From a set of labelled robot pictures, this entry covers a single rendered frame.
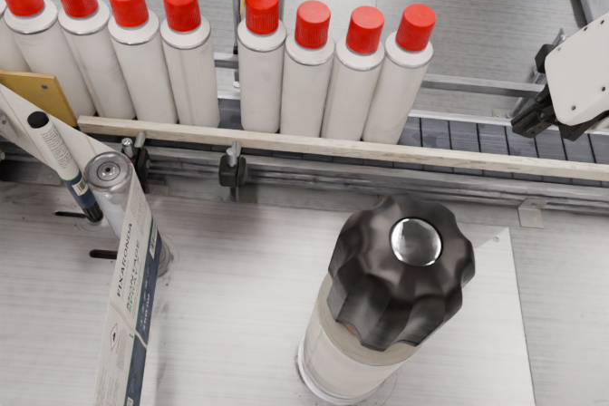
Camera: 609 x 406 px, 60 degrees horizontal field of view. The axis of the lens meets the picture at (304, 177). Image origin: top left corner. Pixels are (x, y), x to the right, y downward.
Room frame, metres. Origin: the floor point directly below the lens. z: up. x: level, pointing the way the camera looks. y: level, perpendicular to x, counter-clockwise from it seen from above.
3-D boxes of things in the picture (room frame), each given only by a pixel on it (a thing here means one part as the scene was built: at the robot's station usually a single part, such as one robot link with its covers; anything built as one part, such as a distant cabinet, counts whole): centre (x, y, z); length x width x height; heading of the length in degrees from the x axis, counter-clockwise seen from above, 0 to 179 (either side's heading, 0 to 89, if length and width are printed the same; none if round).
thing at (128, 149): (0.32, 0.20, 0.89); 0.06 x 0.03 x 0.12; 4
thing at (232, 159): (0.31, 0.08, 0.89); 0.03 x 0.03 x 0.12; 4
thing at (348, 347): (0.12, -0.06, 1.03); 0.09 x 0.09 x 0.30
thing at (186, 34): (0.39, 0.14, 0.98); 0.05 x 0.05 x 0.20
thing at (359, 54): (0.40, -0.04, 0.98); 0.05 x 0.05 x 0.20
